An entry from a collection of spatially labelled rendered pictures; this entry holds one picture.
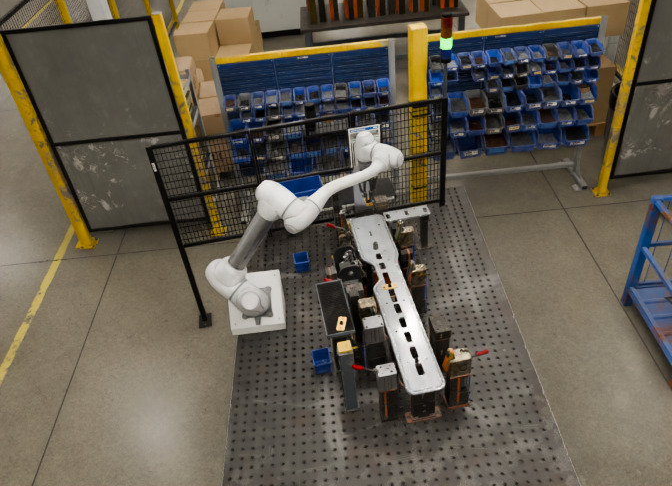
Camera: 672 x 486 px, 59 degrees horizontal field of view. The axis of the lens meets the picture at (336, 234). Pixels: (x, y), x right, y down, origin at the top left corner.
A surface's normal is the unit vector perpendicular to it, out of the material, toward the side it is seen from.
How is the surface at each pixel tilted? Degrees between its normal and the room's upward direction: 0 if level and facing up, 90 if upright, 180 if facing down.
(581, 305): 0
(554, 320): 0
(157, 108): 91
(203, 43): 90
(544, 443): 0
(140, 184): 92
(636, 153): 90
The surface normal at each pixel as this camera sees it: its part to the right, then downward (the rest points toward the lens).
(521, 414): -0.09, -0.78
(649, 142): 0.13, 0.60
